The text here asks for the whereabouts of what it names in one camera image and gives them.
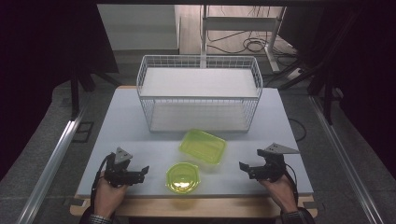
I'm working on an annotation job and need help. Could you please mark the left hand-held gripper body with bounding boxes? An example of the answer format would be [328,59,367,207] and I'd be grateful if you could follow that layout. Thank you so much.
[104,147,140,189]

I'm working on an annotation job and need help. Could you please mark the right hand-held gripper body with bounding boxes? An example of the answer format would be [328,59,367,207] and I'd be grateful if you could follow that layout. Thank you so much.
[257,142,301,183]

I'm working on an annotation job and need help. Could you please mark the green round plastic bowl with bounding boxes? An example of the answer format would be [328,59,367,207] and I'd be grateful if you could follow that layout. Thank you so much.
[164,161,202,195]

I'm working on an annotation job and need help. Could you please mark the green rectangular plastic container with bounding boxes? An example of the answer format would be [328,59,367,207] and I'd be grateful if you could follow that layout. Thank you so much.
[178,128,228,166]

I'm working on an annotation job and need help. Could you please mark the white wire basket rack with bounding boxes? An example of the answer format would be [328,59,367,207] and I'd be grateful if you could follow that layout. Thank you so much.
[135,54,264,134]

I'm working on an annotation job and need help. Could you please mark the person's left hand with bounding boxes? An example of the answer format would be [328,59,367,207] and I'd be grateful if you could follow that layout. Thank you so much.
[92,177,129,219]

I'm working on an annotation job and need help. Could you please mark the person's right hand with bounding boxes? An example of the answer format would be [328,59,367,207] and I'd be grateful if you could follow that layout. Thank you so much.
[259,174,299,215]

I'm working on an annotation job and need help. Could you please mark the black floor plate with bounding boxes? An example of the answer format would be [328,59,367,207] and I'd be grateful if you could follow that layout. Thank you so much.
[72,120,95,144]

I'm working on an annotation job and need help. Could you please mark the wooden table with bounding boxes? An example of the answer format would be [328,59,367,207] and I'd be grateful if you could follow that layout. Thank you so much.
[69,85,318,218]

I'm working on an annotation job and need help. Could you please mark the black stand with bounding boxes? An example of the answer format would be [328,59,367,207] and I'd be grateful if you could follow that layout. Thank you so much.
[277,59,345,126]
[68,60,123,120]

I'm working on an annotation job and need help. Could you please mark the white power strip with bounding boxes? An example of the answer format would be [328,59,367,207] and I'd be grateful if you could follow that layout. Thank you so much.
[284,67,305,82]

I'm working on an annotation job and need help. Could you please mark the white cabinet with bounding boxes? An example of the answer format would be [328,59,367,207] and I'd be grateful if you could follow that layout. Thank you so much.
[96,4,181,56]

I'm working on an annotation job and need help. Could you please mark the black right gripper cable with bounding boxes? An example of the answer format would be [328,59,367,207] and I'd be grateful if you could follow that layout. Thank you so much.
[283,162,301,207]

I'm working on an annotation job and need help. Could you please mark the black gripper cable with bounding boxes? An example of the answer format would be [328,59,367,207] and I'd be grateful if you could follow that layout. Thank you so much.
[91,153,112,208]
[283,162,301,207]

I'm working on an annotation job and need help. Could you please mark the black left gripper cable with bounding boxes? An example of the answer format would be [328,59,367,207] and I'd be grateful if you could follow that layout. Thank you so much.
[91,153,112,208]

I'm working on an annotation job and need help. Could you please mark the black floor cable loop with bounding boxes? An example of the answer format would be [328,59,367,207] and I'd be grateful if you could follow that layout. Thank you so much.
[288,117,308,143]

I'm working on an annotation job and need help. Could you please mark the metal floor rail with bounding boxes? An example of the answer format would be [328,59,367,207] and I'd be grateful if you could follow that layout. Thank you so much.
[16,104,87,224]
[308,93,386,224]

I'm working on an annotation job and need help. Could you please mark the tangle of black floor cables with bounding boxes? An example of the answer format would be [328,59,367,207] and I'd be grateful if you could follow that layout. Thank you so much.
[205,29,298,60]

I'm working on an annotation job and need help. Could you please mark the white metal desk frame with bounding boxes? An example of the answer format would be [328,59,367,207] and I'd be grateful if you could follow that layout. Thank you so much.
[200,4,288,75]

